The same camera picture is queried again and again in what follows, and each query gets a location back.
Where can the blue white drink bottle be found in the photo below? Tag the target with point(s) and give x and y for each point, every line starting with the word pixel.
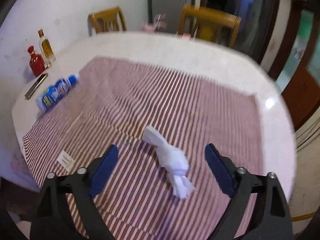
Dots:
pixel 53 94

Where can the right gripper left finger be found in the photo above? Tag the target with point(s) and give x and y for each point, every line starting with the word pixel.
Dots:
pixel 52 218

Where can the crumpled white tissue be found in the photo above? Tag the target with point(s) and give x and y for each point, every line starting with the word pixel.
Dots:
pixel 173 160

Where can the wooden chair centre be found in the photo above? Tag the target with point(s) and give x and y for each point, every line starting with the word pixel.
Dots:
pixel 207 24

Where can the clear liquor bottle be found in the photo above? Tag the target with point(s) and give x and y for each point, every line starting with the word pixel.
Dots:
pixel 49 56

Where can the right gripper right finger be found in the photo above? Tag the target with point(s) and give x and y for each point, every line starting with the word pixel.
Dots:
pixel 270 218

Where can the grey refrigerator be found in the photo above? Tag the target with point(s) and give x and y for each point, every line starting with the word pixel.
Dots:
pixel 170 2

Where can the red striped cloth mat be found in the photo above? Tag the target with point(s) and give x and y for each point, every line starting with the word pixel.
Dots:
pixel 112 104

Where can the red liquor bottle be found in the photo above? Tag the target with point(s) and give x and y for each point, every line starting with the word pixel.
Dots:
pixel 36 62

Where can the brown kitchen sliding door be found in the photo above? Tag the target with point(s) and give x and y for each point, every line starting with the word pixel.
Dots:
pixel 295 69

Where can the wooden chair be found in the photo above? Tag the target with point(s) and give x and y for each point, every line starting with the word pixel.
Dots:
pixel 207 24
pixel 108 20

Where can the pink child's tricycle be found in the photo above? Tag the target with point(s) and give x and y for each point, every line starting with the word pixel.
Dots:
pixel 157 24

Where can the wooden chair left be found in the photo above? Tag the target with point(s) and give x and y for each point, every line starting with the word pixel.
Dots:
pixel 108 20

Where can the black smartphone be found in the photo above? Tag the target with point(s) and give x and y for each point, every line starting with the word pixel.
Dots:
pixel 35 86

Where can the dark brown door frame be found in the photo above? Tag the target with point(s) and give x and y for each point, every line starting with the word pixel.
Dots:
pixel 258 19

